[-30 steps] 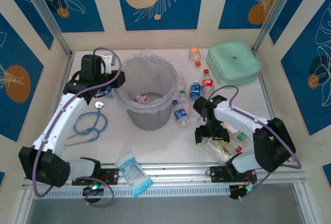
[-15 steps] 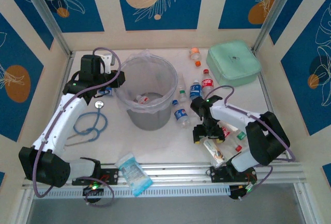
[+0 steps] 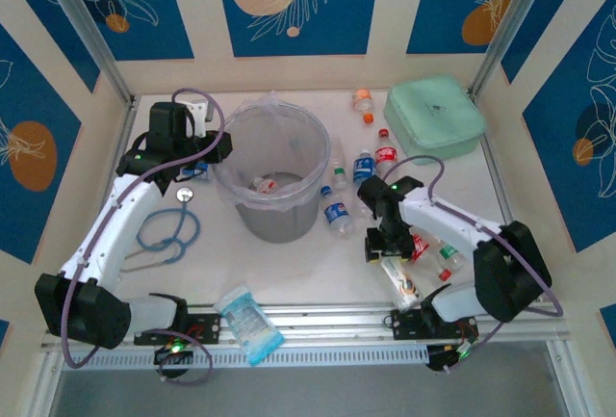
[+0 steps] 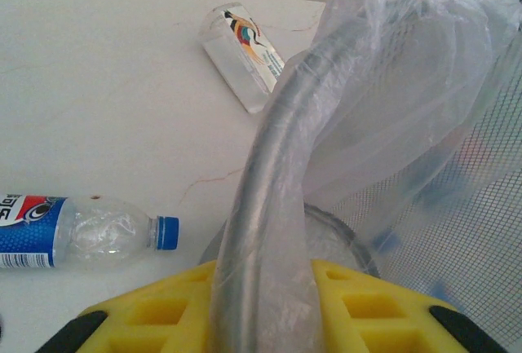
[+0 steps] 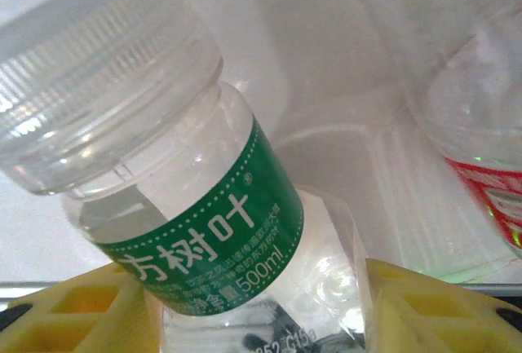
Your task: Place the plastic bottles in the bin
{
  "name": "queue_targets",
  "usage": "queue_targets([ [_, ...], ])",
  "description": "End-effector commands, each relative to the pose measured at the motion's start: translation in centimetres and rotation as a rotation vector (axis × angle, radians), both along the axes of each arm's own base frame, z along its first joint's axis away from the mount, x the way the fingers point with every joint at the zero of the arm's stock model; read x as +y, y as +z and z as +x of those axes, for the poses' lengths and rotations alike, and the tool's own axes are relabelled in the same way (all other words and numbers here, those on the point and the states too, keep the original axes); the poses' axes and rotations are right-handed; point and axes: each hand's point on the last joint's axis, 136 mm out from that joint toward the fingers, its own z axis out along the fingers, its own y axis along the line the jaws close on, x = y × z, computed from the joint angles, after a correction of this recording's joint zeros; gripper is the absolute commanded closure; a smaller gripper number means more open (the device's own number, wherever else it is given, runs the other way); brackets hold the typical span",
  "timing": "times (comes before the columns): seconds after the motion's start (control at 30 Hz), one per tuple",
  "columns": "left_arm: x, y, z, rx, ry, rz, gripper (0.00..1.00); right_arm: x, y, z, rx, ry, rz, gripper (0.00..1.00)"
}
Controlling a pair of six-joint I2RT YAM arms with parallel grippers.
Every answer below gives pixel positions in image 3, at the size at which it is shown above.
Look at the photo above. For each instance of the clear bottle red label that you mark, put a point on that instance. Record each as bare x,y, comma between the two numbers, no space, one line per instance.
421,246

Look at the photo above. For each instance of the white orange label bottle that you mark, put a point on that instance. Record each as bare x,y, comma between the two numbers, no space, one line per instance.
402,284

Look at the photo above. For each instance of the blue label bottle white cap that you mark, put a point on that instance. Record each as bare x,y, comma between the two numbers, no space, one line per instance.
364,166

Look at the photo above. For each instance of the Coca-Cola bottle red cap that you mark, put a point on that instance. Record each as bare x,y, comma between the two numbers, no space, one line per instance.
385,154

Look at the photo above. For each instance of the green label bottle red cap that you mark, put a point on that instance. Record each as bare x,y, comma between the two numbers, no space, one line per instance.
450,252

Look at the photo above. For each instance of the Pepsi bottle blue cap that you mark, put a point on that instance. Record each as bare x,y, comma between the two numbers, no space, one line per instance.
335,214

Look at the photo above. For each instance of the clear bottle green band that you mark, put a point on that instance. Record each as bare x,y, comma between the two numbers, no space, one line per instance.
339,152

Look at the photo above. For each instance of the grey trash bin with liner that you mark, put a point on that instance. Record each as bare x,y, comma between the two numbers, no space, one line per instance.
279,224

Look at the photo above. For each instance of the orange label plastic bottle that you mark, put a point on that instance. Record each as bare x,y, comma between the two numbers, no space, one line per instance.
361,96

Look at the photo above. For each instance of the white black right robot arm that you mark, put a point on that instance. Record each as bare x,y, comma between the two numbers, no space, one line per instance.
447,219

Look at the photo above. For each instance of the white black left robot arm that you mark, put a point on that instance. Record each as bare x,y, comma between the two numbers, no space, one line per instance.
110,234

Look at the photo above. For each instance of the clear plastic bin liner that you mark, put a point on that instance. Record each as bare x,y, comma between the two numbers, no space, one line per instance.
300,198

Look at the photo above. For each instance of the small blue white box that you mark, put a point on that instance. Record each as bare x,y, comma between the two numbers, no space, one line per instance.
196,171

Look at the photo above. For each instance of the blue stethoscope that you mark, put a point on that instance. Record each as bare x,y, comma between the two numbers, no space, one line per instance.
184,194

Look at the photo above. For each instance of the crushed clear bottle red print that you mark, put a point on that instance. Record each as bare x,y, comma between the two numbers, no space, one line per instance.
265,185

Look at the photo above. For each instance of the mint green zip case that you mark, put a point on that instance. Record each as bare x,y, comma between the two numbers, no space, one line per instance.
433,113

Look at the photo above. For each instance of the black right controller board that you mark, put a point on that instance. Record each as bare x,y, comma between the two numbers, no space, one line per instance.
440,357

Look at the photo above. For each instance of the black controller board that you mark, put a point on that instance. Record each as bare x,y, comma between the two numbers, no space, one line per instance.
440,357
173,355

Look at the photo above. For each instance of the blue wet wipes packet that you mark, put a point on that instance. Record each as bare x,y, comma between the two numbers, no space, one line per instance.
248,320

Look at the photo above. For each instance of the black left controller board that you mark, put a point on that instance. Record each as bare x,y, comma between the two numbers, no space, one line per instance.
173,355

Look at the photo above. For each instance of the aluminium table side rail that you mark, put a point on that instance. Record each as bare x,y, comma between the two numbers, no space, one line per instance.
126,121
495,181

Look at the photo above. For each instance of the aluminium front rail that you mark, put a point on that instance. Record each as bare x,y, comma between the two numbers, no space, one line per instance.
337,316

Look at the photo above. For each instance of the aluminium frame post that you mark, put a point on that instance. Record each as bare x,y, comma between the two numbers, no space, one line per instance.
510,22
86,27

